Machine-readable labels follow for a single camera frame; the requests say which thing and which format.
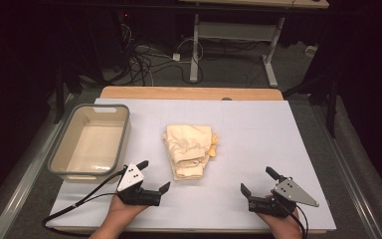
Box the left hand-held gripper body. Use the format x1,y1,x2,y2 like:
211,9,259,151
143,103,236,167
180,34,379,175
116,161,163,207

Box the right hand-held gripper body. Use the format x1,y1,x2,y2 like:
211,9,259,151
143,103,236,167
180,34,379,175
248,177,320,219

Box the cream pants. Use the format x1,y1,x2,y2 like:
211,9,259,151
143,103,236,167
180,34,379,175
161,123,219,181

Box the beige plastic basin grey rim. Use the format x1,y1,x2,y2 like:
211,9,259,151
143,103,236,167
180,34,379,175
47,103,132,184

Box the person's left hand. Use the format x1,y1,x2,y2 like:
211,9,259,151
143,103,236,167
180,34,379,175
107,193,149,221

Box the person's right hand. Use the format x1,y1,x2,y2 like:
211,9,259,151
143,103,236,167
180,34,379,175
257,193,302,234

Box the white table mat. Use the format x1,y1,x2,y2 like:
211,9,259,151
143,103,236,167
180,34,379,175
45,98,337,232

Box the wooden table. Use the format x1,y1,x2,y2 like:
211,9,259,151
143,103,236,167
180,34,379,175
56,86,327,235

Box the black stand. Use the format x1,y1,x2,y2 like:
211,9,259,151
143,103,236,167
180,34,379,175
282,70,342,139
53,61,85,124

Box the white-legged desk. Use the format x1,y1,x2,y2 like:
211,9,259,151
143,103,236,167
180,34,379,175
178,0,330,89

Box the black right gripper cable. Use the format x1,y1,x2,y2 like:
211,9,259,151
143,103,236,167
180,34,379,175
289,202,309,239

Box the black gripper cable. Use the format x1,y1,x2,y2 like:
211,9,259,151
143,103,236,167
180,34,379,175
41,167,128,238
289,202,309,239

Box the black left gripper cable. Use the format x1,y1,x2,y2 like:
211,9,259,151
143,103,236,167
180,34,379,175
41,167,128,238

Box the grey metal floor rail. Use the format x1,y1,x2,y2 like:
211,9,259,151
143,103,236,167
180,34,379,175
0,94,76,239
312,105,382,239

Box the tangle of floor cables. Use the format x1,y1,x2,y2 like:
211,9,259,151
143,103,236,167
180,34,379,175
113,23,204,87

